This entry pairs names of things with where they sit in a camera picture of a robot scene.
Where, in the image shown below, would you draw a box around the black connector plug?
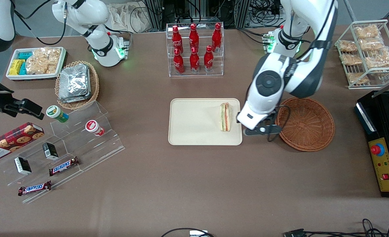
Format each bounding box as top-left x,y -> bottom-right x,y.
283,228 -> 307,237

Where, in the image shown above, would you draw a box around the black equipment rack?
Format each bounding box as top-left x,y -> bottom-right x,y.
144,0 -> 282,29

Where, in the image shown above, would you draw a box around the clear bag fried snack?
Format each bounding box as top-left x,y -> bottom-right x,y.
365,49 -> 389,68
346,72 -> 370,84
354,25 -> 380,40
340,54 -> 363,66
360,39 -> 384,51
339,40 -> 358,53

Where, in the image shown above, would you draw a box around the clear bag rice crackers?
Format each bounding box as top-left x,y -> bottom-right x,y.
26,47 -> 62,75

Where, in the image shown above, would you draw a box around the white rectangular snack tray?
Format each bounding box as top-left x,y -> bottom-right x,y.
6,47 -> 67,81

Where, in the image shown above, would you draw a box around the clear acrylic step stand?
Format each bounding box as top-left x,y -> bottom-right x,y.
49,100 -> 126,173
0,122 -> 83,204

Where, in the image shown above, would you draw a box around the yellow snack pack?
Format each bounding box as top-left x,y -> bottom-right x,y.
9,59 -> 25,76

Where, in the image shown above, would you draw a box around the clear acrylic bottle rack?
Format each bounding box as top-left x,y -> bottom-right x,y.
166,22 -> 224,77

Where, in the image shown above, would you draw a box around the black yellow control box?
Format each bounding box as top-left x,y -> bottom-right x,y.
355,91 -> 389,198

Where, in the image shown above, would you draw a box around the red tartan cookie box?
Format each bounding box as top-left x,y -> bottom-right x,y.
0,122 -> 45,163

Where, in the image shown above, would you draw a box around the beige cloth bag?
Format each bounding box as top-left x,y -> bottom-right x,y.
107,2 -> 153,33

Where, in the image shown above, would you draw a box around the black cable bundle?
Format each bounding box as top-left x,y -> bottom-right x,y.
305,219 -> 389,237

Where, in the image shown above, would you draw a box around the thin black cable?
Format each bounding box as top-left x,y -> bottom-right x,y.
161,228 -> 215,237

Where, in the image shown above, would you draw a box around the small black box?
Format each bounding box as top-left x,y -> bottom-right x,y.
42,142 -> 59,161
14,157 -> 32,175

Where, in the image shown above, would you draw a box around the red lidded yogurt cup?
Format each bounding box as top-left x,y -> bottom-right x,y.
85,120 -> 105,136

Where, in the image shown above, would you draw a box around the grey metal pole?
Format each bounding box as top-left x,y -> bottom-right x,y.
344,0 -> 358,22

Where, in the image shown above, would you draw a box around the round brown wicker basket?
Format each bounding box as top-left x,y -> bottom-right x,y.
275,97 -> 335,152

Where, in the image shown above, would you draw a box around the green lidded yogurt cup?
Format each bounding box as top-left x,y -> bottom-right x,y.
46,105 -> 69,123

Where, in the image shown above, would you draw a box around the brown Snickers bar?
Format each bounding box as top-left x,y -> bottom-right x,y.
18,180 -> 52,197
49,156 -> 80,176

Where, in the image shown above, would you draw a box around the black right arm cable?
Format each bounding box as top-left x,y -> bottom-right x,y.
13,0 -> 66,46

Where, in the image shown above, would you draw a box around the triangular sandwich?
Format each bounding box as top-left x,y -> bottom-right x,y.
219,102 -> 232,132

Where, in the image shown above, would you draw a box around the red cola bottle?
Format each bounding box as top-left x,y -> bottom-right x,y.
212,23 -> 222,52
190,47 -> 200,73
172,26 -> 183,55
204,45 -> 214,72
173,48 -> 185,74
189,24 -> 199,50

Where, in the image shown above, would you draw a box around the beige plastic serving tray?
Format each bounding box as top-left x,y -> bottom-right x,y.
168,98 -> 243,146

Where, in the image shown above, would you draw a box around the oval tan wicker basket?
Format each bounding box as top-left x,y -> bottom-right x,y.
55,61 -> 100,110

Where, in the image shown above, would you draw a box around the silver foil wrapped packet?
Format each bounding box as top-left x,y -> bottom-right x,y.
58,64 -> 91,103

